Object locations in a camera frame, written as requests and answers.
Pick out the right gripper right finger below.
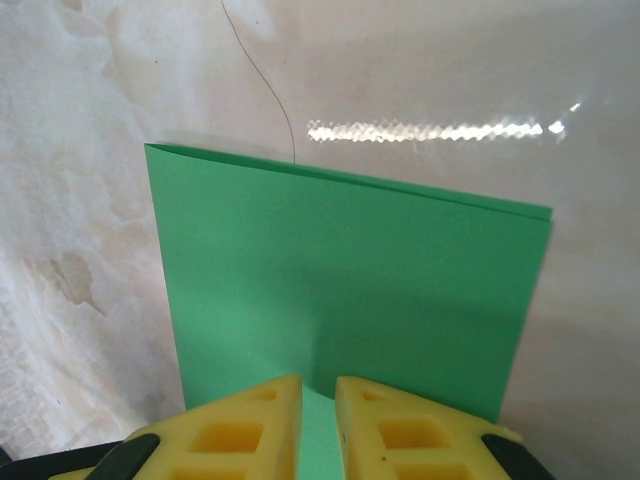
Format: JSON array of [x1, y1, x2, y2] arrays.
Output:
[[333, 374, 557, 480]]

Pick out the green paper sheet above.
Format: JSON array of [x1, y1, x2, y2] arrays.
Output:
[[143, 142, 555, 480]]

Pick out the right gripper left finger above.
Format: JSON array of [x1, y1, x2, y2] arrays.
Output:
[[49, 373, 305, 480]]

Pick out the thin brown hair strand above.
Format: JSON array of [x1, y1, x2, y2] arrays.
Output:
[[221, 0, 298, 164]]

